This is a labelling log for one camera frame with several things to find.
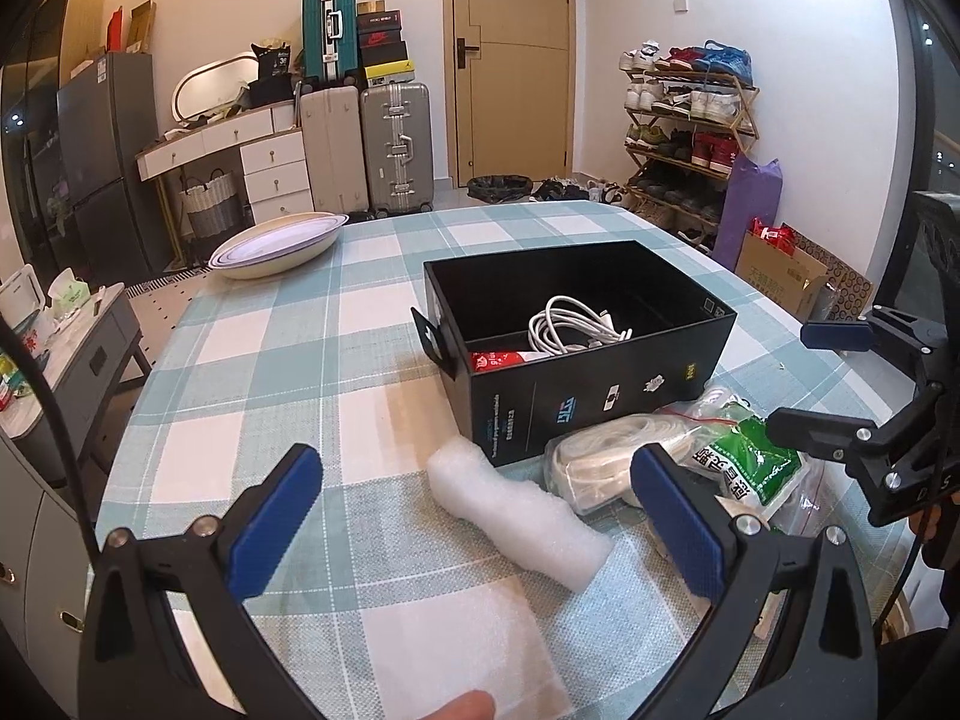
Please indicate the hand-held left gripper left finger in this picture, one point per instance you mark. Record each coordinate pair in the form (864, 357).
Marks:
(277, 517)

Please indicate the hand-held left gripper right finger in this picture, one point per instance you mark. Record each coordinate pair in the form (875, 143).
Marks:
(675, 510)

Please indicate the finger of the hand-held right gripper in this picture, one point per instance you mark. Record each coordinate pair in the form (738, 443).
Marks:
(832, 334)
(814, 427)

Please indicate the green medicine packet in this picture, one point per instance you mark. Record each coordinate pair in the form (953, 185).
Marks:
(757, 457)

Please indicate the clear zip bag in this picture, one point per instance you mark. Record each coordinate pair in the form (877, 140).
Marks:
(802, 499)

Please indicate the black cardboard box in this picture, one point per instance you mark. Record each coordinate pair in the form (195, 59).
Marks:
(585, 397)

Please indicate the white foam roll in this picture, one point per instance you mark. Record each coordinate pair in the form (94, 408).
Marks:
(517, 517)

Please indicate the person's left hand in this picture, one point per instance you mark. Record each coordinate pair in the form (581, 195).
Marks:
(465, 709)

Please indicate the brown cardboard box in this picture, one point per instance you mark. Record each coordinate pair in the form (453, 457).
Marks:
(780, 277)

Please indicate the purple bag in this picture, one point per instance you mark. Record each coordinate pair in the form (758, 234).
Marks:
(746, 210)

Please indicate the checked tablecloth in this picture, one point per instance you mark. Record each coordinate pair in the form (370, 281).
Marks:
(300, 360)

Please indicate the wooden shoe rack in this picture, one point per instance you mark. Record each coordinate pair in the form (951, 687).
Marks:
(742, 120)

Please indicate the red snack packet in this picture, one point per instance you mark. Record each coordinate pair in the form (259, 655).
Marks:
(495, 361)

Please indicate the grey sideboard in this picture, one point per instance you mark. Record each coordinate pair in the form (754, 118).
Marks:
(34, 540)

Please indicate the grey coffee table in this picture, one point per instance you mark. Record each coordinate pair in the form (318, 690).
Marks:
(82, 360)

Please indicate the cream oval bowl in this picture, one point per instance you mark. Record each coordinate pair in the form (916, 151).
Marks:
(270, 259)

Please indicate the patterned floor mat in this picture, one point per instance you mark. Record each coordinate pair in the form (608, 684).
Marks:
(169, 281)

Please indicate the rows of shoes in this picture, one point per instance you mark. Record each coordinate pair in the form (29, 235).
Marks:
(712, 101)

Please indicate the purple rimmed plate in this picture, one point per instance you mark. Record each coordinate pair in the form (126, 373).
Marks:
(277, 236)

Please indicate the pile of floor shoes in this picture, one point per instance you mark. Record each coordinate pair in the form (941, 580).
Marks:
(570, 190)

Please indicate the green tissue box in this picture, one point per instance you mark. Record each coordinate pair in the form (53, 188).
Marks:
(71, 296)

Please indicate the woven laundry basket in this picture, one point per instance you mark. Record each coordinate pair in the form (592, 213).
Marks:
(210, 206)

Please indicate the white dresser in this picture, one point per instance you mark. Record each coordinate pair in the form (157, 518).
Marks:
(274, 165)

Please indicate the black trash bag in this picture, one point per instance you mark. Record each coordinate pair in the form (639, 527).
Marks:
(496, 187)

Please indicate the beige suitcase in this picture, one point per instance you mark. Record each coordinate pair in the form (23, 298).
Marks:
(330, 150)

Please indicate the grey refrigerator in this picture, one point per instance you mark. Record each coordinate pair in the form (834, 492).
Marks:
(112, 165)

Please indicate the silver suitcase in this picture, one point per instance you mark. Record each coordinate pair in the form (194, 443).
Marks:
(396, 146)

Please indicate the tan wooden door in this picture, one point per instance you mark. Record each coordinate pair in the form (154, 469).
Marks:
(510, 90)

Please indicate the oval mirror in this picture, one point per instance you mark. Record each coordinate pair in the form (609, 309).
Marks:
(214, 86)

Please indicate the black paper bag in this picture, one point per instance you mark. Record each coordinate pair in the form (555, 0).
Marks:
(270, 75)

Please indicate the dark glass cabinet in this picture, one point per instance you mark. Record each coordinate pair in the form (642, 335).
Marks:
(30, 127)

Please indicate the black shoe box red logo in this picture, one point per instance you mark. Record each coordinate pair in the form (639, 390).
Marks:
(381, 38)

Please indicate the teal suitcase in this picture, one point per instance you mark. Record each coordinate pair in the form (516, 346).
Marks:
(330, 30)

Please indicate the plain black shoe box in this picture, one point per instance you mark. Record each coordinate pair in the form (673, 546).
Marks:
(379, 21)

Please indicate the open cardboard carton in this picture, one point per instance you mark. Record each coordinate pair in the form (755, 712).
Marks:
(142, 28)

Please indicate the red bag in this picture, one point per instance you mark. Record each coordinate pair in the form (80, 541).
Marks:
(115, 30)

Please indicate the tan shoe box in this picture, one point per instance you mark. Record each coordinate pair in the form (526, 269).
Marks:
(370, 8)

